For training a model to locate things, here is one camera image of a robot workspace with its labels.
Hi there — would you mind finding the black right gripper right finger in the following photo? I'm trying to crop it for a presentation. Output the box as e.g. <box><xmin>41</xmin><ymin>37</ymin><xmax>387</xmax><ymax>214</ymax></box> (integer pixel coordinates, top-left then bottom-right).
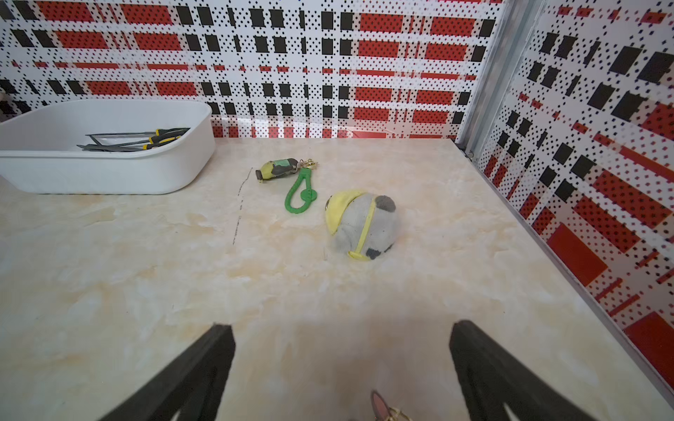
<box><xmin>449</xmin><ymin>320</ymin><xmax>592</xmax><ymax>420</ymax></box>

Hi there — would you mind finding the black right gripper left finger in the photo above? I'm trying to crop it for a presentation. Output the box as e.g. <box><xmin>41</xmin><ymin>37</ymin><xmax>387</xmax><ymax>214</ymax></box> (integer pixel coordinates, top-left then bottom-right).
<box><xmin>103</xmin><ymin>325</ymin><xmax>236</xmax><ymax>420</ymax></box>

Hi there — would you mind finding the black yellow file tool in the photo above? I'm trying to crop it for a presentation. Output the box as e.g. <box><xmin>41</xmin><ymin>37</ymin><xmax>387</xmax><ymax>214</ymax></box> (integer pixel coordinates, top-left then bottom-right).
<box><xmin>78</xmin><ymin>127</ymin><xmax>190</xmax><ymax>153</ymax></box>

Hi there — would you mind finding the white plastic storage box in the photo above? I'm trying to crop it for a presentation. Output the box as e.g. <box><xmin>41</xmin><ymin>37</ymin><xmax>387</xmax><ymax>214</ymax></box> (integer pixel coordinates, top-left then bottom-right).
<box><xmin>1</xmin><ymin>99</ymin><xmax>215</xmax><ymax>195</ymax></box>

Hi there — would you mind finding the grey yellow plush ball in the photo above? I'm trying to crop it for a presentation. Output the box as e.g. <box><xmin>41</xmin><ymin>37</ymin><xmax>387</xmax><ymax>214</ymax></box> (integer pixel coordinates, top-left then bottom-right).
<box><xmin>325</xmin><ymin>191</ymin><xmax>401</xmax><ymax>261</ymax></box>

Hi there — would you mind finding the pink eared keychain charm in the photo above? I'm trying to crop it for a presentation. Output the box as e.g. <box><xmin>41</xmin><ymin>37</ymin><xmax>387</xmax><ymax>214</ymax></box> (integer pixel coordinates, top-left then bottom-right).
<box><xmin>370</xmin><ymin>390</ymin><xmax>412</xmax><ymax>421</ymax></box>

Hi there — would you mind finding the green camouflage keychain toy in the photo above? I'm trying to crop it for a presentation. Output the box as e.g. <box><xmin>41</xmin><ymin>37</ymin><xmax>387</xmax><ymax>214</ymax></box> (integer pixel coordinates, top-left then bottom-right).
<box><xmin>255</xmin><ymin>158</ymin><xmax>318</xmax><ymax>215</ymax></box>

